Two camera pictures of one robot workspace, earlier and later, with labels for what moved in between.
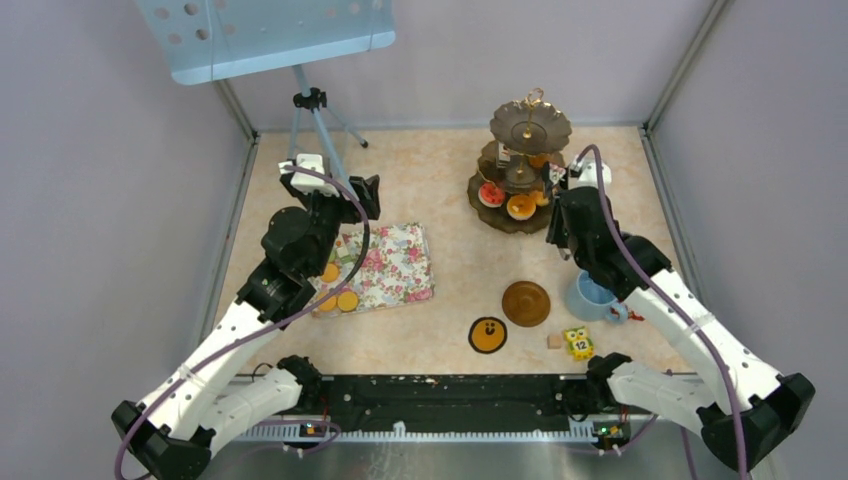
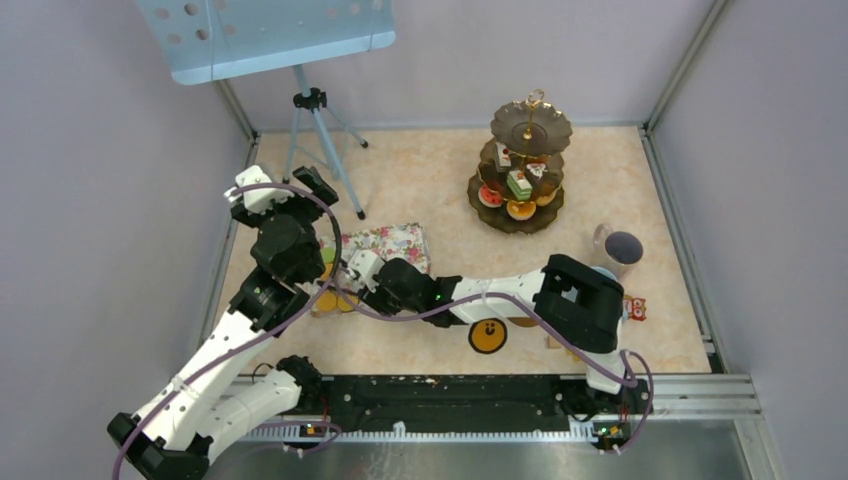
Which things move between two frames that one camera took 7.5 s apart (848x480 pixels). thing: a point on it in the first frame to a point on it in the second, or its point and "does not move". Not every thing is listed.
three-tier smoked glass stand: x=509 y=189 does not move
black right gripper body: x=559 y=236 to x=384 y=302
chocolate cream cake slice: x=553 y=173 to x=536 y=170
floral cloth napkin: x=399 y=269 does not move
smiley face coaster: x=487 y=335 does not move
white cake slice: x=503 y=155 does not move
